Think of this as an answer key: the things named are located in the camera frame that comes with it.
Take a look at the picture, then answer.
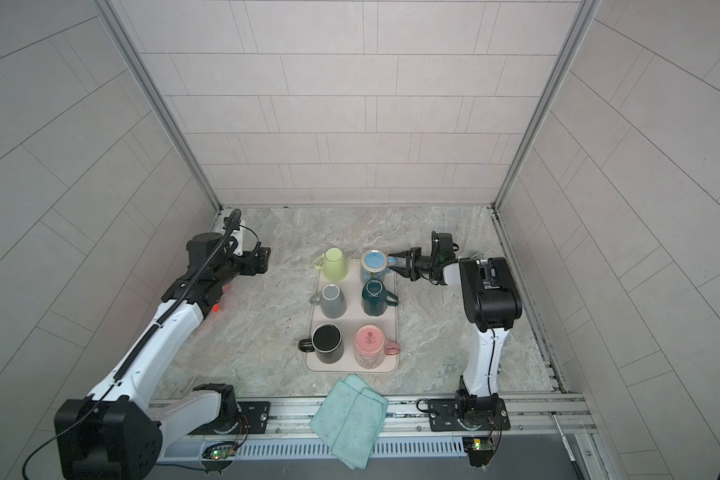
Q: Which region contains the light blue butterfly mug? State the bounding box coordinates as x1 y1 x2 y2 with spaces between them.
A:
360 249 400 283

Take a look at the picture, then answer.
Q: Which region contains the light green mug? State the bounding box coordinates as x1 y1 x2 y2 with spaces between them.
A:
313 247 348 283

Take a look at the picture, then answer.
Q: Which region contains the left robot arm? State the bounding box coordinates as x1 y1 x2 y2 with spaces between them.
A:
50 209 271 479

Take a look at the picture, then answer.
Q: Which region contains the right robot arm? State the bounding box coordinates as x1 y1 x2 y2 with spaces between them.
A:
388 231 522 432

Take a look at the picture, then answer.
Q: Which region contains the dark green mug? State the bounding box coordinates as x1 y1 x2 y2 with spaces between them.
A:
362 279 399 317

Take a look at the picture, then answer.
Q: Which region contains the grey mug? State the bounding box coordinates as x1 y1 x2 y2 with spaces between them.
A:
309 284 347 319

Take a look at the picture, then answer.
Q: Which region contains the pink glass mug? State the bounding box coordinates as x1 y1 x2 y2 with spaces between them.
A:
353 324 400 370

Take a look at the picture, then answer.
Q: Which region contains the black mug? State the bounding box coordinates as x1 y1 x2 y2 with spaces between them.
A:
297 323 344 364

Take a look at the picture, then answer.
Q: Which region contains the red monster plush toy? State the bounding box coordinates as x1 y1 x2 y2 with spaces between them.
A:
211 286 228 312

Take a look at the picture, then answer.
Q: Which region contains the beige tray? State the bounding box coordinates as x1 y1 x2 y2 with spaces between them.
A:
303 259 399 375

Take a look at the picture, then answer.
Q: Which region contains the teal cloth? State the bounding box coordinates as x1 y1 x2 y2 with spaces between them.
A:
309 374 389 469

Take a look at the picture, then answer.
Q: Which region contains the right circuit board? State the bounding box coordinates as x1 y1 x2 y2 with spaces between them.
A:
462 437 496 468

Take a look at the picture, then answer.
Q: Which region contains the circuit board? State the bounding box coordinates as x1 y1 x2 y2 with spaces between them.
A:
462 437 496 468
200 441 239 475

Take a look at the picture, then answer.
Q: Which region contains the left circuit board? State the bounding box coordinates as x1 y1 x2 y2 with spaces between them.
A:
200 441 239 475

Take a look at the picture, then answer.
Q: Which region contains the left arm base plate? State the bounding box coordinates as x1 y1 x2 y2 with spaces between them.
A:
212 401 271 435

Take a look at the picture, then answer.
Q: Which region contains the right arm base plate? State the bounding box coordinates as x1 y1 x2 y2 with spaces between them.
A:
426 399 511 432

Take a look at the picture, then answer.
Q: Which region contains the aluminium mounting rail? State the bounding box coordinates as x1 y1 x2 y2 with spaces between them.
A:
92 392 598 442

